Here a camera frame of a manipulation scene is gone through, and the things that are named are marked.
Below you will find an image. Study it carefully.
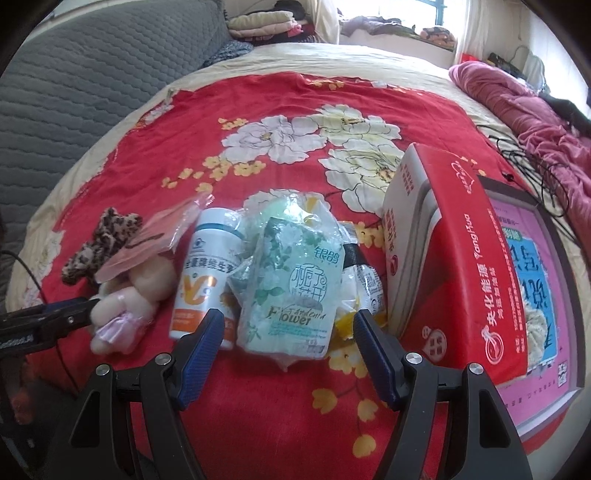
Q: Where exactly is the dark patterned pillow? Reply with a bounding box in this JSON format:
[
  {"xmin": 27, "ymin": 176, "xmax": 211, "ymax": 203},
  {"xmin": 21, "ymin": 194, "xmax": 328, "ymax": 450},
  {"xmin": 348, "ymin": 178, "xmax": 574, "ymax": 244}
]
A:
[{"xmin": 201, "ymin": 39, "xmax": 254, "ymax": 68}]

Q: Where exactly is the green floral tissue packet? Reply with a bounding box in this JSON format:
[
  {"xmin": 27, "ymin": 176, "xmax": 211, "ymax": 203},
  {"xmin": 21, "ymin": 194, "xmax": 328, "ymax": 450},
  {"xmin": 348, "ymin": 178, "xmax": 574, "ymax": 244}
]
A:
[{"xmin": 238, "ymin": 217, "xmax": 345, "ymax": 358}]

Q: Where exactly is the black garment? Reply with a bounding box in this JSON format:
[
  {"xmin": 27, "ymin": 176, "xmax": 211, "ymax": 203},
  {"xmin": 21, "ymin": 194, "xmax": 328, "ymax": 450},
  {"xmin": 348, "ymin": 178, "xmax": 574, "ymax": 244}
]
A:
[{"xmin": 545, "ymin": 92, "xmax": 591, "ymax": 130}]

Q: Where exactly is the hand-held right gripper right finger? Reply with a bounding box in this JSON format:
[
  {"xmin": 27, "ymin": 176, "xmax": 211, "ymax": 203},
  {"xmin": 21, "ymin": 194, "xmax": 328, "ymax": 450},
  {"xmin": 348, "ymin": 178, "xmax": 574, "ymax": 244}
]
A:
[{"xmin": 353, "ymin": 308, "xmax": 532, "ymax": 480}]

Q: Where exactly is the window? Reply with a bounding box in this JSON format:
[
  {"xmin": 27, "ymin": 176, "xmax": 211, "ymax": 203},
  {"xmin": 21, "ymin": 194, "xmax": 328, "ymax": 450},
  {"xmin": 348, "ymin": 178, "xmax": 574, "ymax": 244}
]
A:
[{"xmin": 337, "ymin": 0, "xmax": 451, "ymax": 26}]

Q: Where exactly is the white vitamin bottle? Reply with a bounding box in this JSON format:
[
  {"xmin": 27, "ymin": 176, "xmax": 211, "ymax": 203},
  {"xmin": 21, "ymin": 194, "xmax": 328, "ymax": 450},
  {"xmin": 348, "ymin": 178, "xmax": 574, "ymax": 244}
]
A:
[{"xmin": 168, "ymin": 208, "xmax": 245, "ymax": 350}]

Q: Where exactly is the white curtain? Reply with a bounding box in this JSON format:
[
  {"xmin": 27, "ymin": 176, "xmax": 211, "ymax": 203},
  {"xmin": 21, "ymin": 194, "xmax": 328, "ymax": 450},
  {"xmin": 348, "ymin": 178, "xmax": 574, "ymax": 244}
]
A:
[
  {"xmin": 450, "ymin": 0, "xmax": 483, "ymax": 70},
  {"xmin": 314, "ymin": 0, "xmax": 343, "ymax": 45}
]

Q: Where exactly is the patterned cloth on windowsill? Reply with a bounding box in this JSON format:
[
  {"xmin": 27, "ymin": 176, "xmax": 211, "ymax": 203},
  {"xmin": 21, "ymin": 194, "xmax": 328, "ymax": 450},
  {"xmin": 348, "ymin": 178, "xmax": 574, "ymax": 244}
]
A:
[{"xmin": 418, "ymin": 25, "xmax": 457, "ymax": 49}]

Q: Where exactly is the clear bag with green cloth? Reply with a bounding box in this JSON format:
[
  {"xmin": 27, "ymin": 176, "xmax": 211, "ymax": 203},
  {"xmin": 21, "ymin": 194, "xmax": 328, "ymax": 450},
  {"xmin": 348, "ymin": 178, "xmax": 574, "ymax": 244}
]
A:
[{"xmin": 226, "ymin": 191, "xmax": 335, "ymax": 259}]

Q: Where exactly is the black device on desk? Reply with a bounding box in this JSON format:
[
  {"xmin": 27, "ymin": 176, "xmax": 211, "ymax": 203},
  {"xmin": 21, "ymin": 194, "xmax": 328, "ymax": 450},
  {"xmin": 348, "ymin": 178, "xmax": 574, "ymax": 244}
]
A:
[{"xmin": 487, "ymin": 52, "xmax": 523, "ymax": 77}]

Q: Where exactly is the leopard print scrunchie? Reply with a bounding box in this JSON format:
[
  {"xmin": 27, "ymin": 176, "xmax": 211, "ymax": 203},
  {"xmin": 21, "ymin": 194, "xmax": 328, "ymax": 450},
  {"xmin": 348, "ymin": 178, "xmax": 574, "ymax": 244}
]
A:
[{"xmin": 61, "ymin": 207, "xmax": 144, "ymax": 286}]

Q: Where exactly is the black clothes pile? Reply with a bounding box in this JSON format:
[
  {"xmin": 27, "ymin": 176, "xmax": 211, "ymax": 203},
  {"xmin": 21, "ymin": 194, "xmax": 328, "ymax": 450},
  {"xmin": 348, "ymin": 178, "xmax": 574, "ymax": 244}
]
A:
[{"xmin": 272, "ymin": 0, "xmax": 319, "ymax": 24}]

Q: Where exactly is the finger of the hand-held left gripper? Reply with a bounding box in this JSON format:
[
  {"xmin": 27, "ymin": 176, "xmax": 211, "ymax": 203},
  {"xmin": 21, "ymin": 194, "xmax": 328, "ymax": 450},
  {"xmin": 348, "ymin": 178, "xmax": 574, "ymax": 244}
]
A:
[{"xmin": 28, "ymin": 298, "xmax": 101, "ymax": 343}]

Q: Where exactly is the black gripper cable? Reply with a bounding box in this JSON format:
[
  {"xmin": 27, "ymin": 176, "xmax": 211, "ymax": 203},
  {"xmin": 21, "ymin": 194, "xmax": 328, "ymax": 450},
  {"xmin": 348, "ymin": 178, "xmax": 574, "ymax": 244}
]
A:
[{"xmin": 0, "ymin": 250, "xmax": 80, "ymax": 398}]

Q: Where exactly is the folded pink blanket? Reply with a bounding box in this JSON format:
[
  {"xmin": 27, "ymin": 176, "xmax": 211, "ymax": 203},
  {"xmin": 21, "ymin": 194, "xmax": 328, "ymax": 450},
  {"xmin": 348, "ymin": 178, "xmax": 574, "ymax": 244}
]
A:
[{"xmin": 231, "ymin": 25, "xmax": 319, "ymax": 44}]

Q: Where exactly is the small bottle with black cap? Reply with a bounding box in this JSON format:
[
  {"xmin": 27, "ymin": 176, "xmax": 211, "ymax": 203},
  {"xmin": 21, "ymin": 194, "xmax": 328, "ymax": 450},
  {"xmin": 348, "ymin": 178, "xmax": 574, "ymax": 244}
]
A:
[{"xmin": 339, "ymin": 222, "xmax": 389, "ymax": 356}]

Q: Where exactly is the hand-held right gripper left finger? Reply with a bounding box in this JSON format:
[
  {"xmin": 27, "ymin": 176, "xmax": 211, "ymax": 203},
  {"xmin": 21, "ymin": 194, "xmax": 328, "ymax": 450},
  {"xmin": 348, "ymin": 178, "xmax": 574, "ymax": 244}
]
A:
[{"xmin": 55, "ymin": 308, "xmax": 225, "ymax": 480}]

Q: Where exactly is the folded beige blanket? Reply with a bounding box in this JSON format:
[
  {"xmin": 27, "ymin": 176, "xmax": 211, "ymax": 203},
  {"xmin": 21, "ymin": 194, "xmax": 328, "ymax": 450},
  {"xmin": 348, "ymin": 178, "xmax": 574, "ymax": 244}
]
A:
[{"xmin": 228, "ymin": 10, "xmax": 296, "ymax": 33}]

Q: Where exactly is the pink packet in clear wrap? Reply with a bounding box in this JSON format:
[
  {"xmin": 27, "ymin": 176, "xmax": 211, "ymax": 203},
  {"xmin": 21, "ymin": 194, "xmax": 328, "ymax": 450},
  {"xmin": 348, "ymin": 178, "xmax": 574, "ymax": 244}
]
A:
[{"xmin": 95, "ymin": 194, "xmax": 215, "ymax": 283}]

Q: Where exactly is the red floral blanket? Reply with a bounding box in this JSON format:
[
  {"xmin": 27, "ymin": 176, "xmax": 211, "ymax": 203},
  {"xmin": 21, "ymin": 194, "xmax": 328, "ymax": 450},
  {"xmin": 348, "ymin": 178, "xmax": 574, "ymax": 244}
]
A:
[{"xmin": 21, "ymin": 71, "xmax": 591, "ymax": 480}]

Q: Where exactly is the pink quilt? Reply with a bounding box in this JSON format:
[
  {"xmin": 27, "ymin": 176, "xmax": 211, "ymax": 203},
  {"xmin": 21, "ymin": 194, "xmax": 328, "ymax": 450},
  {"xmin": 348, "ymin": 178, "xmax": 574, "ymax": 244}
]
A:
[{"xmin": 449, "ymin": 62, "xmax": 591, "ymax": 241}]

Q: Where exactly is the grey quilted headboard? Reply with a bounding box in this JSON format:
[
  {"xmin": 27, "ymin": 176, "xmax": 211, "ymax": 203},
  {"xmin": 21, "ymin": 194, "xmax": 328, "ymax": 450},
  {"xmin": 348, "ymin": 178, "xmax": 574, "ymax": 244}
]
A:
[{"xmin": 0, "ymin": 0, "xmax": 232, "ymax": 268}]

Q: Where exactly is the tangle of black cables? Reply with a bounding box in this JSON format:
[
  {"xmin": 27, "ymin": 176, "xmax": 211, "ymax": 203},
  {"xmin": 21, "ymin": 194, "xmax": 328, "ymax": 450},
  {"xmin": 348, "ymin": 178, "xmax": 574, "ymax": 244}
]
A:
[{"xmin": 475, "ymin": 122, "xmax": 583, "ymax": 245}]

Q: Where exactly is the plush bear doll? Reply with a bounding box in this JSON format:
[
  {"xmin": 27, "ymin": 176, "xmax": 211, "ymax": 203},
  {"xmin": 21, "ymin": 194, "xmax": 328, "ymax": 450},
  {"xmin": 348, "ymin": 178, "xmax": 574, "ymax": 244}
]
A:
[{"xmin": 89, "ymin": 256, "xmax": 178, "ymax": 355}]

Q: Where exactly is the red and white carton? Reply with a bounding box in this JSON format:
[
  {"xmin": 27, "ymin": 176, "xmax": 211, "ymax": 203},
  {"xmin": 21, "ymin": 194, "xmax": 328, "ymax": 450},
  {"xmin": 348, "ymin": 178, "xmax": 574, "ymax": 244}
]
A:
[{"xmin": 382, "ymin": 142, "xmax": 529, "ymax": 386}]

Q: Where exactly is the beige bed sheet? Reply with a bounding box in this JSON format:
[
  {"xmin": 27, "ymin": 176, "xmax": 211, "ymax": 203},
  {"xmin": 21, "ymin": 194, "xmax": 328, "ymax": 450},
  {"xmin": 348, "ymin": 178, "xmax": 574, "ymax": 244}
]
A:
[{"xmin": 4, "ymin": 41, "xmax": 591, "ymax": 324}]

